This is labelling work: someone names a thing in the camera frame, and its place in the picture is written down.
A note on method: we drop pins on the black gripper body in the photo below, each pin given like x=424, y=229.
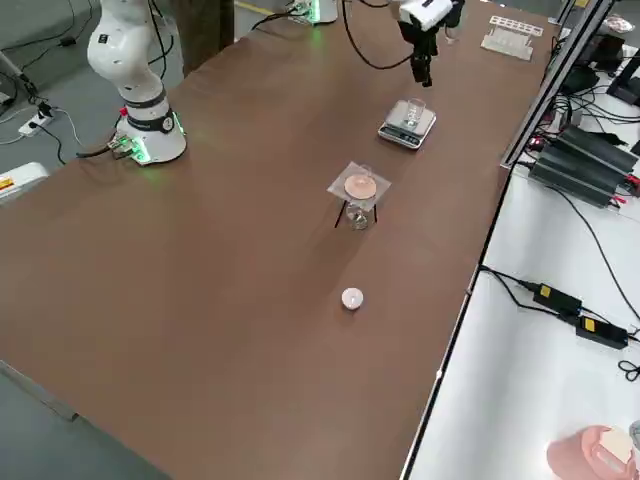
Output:
x=422, y=40

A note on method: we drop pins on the white box with yellow label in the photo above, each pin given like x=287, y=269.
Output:
x=25, y=180

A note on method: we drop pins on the silver digital balance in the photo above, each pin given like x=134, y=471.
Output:
x=400, y=131

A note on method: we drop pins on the glass alcohol lamp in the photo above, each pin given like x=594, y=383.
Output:
x=357, y=217

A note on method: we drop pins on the small white bottle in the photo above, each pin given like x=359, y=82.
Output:
x=352, y=299

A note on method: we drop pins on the black adapter with yellow label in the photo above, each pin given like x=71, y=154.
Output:
x=602, y=332
x=557, y=299

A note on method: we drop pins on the small glass beaker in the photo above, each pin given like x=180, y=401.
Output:
x=415, y=114

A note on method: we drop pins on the aluminium frame post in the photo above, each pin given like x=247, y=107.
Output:
x=550, y=90

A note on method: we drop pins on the white power strip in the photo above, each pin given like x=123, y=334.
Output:
x=35, y=125

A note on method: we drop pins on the pink cup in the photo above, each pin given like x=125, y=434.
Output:
x=580, y=455

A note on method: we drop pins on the black power supply unit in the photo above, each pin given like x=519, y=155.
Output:
x=605, y=147
x=575, y=180

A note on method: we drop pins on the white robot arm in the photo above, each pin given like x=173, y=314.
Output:
x=320, y=10
x=135, y=75

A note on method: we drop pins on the white test tube rack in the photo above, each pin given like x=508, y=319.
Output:
x=505, y=45

